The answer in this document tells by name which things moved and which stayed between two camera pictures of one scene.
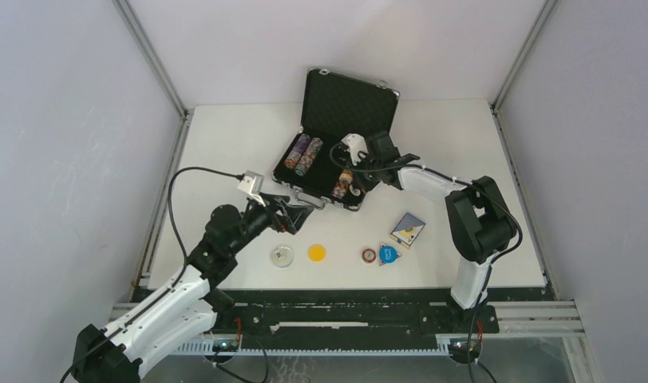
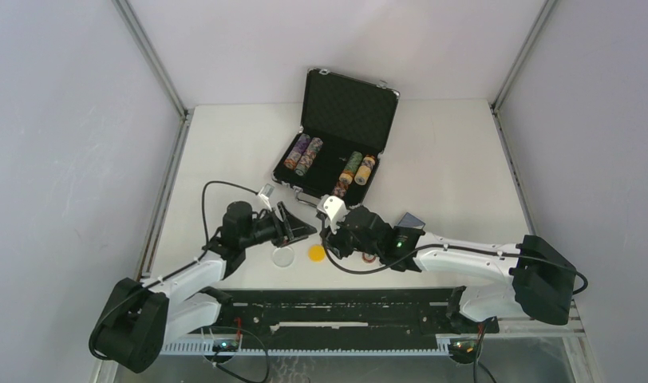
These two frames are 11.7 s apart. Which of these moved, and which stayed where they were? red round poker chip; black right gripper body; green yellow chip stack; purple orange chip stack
Moved: black right gripper body
Stayed: purple orange chip stack; red round poker chip; green yellow chip stack
